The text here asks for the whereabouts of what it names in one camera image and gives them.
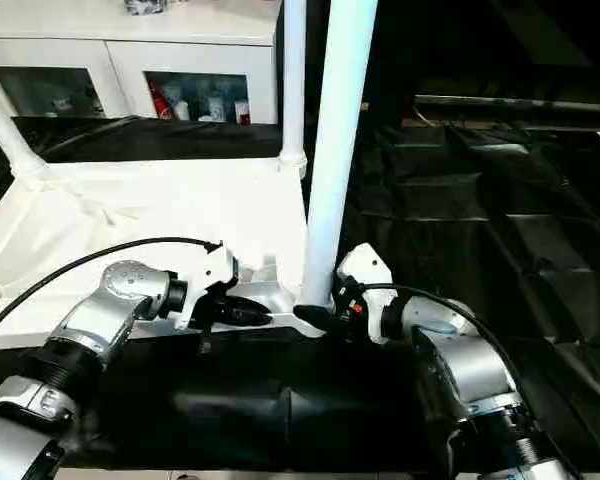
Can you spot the white plastic table top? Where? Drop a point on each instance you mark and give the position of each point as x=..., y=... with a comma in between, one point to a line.
x=180, y=200

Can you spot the black glossy mat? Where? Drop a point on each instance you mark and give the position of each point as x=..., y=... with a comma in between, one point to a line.
x=480, y=200

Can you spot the small white jar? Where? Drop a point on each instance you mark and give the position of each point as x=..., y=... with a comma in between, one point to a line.
x=242, y=111

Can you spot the patterned white jar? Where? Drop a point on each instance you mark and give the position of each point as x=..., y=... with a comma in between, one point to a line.
x=214, y=107

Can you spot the small white cup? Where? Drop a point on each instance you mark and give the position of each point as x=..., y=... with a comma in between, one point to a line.
x=182, y=109

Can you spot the red packet in cabinet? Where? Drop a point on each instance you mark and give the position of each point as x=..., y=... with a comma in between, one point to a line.
x=155, y=97

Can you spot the white cabinet with glass doors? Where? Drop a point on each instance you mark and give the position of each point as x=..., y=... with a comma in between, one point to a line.
x=180, y=55

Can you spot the black long pole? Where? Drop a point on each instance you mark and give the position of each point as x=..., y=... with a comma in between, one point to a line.
x=505, y=102

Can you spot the black backdrop cloth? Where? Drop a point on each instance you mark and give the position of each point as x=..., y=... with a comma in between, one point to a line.
x=480, y=45

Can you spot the grey ornament on cabinet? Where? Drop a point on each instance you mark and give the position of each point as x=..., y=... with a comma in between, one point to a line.
x=145, y=5

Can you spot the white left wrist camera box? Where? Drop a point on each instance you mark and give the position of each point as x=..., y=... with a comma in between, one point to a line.
x=215, y=265

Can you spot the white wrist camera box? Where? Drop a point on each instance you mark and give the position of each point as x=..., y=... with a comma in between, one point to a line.
x=215, y=265
x=367, y=265

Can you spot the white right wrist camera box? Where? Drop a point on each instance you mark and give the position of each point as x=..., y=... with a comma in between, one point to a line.
x=367, y=265

